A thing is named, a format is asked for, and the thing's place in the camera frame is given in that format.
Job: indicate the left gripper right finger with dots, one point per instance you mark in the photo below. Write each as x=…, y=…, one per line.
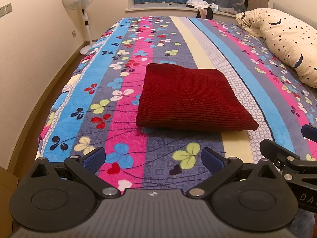
x=249, y=197

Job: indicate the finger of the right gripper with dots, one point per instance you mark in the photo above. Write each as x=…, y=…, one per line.
x=309, y=132
x=281, y=158

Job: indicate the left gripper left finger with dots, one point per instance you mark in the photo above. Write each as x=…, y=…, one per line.
x=57, y=196

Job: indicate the red knitted sweater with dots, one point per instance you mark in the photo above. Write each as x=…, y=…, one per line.
x=181, y=98

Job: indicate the pile of clothes on sill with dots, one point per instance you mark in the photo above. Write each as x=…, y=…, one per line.
x=204, y=9

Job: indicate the wooden bedside cabinet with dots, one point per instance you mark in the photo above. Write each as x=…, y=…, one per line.
x=8, y=184

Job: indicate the cream star-patterned pillow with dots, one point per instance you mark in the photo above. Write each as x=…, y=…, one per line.
x=291, y=40

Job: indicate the colourful floral bed blanket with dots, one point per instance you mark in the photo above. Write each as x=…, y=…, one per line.
x=98, y=105

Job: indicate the wall light switches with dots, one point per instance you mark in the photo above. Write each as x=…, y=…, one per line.
x=6, y=9

